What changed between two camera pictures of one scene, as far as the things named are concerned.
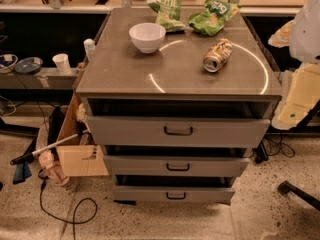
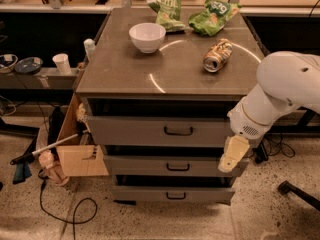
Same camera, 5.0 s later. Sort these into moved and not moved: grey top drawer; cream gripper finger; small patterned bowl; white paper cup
Moved: cream gripper finger
Not moved: grey top drawer; white paper cup; small patterned bowl
